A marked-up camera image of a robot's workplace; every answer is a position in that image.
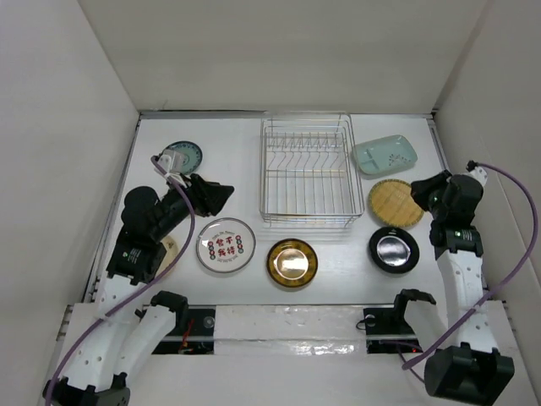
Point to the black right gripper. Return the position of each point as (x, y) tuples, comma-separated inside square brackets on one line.
[(419, 189)]

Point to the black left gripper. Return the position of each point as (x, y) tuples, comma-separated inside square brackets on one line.
[(207, 196)]

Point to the round bamboo woven plate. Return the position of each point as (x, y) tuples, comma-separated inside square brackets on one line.
[(391, 202)]

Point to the light green rectangular plate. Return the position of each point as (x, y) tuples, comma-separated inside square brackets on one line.
[(390, 154)]

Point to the glossy black round plate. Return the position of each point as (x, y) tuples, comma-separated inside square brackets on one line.
[(394, 250)]

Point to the gold and black round plate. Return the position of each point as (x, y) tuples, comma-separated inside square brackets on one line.
[(292, 263)]

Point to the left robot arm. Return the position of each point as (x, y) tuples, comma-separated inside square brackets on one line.
[(133, 315)]

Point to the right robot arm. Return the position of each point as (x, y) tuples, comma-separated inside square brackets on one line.
[(462, 361)]

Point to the blue patterned round plate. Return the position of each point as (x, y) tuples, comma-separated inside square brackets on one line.
[(193, 150)]

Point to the white plate with red characters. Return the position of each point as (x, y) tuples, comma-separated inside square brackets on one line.
[(225, 245)]

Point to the beige round plate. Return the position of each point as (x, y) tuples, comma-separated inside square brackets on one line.
[(171, 258)]

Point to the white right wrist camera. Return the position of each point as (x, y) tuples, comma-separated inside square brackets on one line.
[(476, 171)]

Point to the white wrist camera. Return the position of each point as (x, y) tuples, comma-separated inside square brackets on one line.
[(476, 171), (175, 162)]

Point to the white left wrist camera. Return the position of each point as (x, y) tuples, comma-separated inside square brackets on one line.
[(175, 162)]

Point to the metal wire dish rack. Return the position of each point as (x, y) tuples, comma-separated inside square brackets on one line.
[(308, 176)]

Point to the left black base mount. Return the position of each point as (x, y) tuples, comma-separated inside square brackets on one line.
[(193, 335)]

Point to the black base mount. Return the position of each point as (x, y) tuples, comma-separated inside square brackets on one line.
[(193, 335), (385, 334)]

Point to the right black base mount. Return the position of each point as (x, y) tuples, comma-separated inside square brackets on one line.
[(385, 334)]

